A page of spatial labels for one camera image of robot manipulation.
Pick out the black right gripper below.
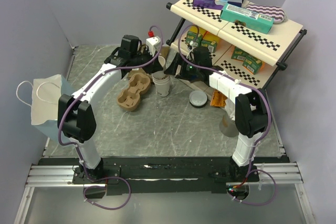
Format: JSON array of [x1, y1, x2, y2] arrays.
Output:
[[164, 53, 201, 82]]

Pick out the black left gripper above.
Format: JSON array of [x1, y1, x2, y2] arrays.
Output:
[[131, 46, 164, 75]]

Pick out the white paper cup stack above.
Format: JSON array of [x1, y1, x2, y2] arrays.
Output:
[[152, 74, 171, 97]]

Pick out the white plastic cup lids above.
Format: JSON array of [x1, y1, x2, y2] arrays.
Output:
[[189, 90, 207, 108]]

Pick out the single white paper cup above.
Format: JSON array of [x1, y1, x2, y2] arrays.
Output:
[[158, 55, 166, 71]]

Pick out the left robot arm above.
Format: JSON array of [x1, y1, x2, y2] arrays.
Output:
[[57, 31, 163, 183]]

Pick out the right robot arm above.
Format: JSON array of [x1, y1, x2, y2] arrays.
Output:
[[177, 48, 271, 181]]

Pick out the brown coffee bean bag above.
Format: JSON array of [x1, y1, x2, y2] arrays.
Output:
[[126, 46, 170, 80]]

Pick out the green juice carton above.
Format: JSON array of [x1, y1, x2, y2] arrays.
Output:
[[243, 56, 264, 74], [201, 34, 220, 53], [231, 47, 248, 62], [185, 30, 204, 47]]

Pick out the brown pulp cup carrier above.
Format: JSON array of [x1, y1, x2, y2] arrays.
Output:
[[117, 73, 151, 111]]

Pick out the orange snack bag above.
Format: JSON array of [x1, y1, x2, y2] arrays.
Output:
[[210, 90, 227, 108]]

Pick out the grey cup of stirrers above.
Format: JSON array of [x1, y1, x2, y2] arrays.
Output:
[[219, 102, 238, 137]]

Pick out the cream checkered shelf rack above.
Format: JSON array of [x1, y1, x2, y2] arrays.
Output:
[[166, 0, 307, 89]]

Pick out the teal carton box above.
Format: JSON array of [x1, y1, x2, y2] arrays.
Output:
[[220, 3, 274, 34]]

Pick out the light blue paper bag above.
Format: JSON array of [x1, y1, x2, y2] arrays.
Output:
[[16, 74, 75, 142]]

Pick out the purple wavy sponge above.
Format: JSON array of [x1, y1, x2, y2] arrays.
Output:
[[245, 3, 288, 24]]

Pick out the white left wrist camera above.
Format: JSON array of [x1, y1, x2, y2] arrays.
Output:
[[146, 30, 161, 56]]

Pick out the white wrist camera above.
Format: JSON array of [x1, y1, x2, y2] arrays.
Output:
[[186, 41, 197, 61], [146, 30, 161, 56]]

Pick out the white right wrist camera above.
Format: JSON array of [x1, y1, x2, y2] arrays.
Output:
[[186, 41, 197, 61]]

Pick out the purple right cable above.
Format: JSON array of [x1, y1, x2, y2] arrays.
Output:
[[177, 24, 278, 206]]

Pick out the purple cable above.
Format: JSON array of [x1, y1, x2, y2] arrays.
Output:
[[177, 24, 278, 206], [57, 26, 165, 210]]

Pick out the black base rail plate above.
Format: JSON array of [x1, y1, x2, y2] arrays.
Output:
[[25, 155, 302, 200]]

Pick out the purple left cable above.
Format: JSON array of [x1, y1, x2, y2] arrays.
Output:
[[57, 26, 165, 210]]

